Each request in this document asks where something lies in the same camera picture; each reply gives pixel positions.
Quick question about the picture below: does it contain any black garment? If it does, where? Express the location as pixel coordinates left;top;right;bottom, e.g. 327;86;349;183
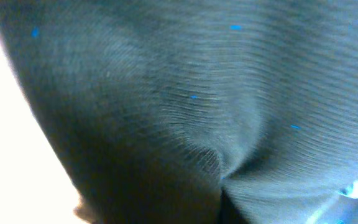
0;0;358;223

